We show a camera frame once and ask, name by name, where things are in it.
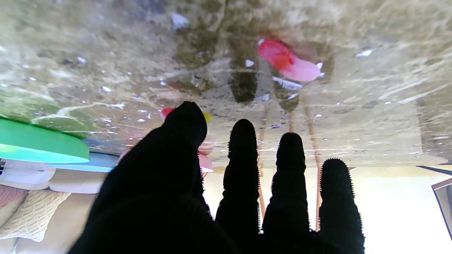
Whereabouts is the blue square plastic dish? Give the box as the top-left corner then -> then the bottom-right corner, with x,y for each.
46,152 -> 120,173

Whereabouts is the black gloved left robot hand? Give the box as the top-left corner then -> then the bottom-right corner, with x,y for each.
67,101 -> 366,254

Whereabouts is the pink square plastic dish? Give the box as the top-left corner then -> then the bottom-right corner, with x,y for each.
118,141 -> 214,173

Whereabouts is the small red candy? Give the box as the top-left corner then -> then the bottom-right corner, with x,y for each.
257,39 -> 322,82

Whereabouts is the green square plastic dish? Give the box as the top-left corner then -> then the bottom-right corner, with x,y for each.
0,118 -> 90,164

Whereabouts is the pink cushion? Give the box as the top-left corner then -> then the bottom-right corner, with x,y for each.
0,183 -> 29,209

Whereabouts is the beige sofa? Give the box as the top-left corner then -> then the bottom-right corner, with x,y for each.
0,161 -> 110,254

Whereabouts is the small orange candy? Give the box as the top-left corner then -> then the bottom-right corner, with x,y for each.
161,107 -> 213,124

